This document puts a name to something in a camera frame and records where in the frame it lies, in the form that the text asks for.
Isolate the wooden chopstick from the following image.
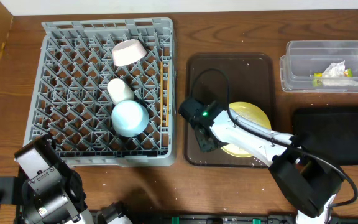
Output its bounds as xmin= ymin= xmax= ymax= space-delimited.
xmin=165 ymin=62 xmax=170 ymax=127
xmin=160 ymin=61 xmax=163 ymax=127

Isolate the grey plastic dish rack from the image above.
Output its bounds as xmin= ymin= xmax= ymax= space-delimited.
xmin=24 ymin=17 xmax=177 ymax=166

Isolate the green snack wrapper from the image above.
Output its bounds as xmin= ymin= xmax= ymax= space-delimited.
xmin=313 ymin=69 xmax=353 ymax=86

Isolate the light blue saucer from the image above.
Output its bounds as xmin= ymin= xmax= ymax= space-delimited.
xmin=111 ymin=100 xmax=149 ymax=138

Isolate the yellow plate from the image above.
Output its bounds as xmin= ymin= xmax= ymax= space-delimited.
xmin=221 ymin=101 xmax=272 ymax=158

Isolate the black tray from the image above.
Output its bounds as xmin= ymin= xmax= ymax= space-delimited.
xmin=293 ymin=106 xmax=358 ymax=166

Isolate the clear plastic bin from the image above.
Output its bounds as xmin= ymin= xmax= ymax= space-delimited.
xmin=280 ymin=40 xmax=358 ymax=93

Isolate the white cup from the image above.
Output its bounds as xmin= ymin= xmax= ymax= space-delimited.
xmin=107 ymin=78 xmax=134 ymax=105

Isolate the pink bowl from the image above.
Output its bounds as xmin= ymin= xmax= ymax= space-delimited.
xmin=112 ymin=39 xmax=147 ymax=66

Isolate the dark brown serving tray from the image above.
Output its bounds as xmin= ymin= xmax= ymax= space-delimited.
xmin=183 ymin=53 xmax=275 ymax=169

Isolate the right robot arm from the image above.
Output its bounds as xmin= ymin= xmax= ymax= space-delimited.
xmin=178 ymin=98 xmax=344 ymax=223

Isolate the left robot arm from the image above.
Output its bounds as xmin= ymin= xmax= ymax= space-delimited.
xmin=14 ymin=134 xmax=94 ymax=224

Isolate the white tissue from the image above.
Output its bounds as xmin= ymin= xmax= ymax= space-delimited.
xmin=321 ymin=61 xmax=358 ymax=86

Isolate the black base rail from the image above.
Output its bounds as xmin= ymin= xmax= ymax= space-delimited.
xmin=91 ymin=202 xmax=358 ymax=224

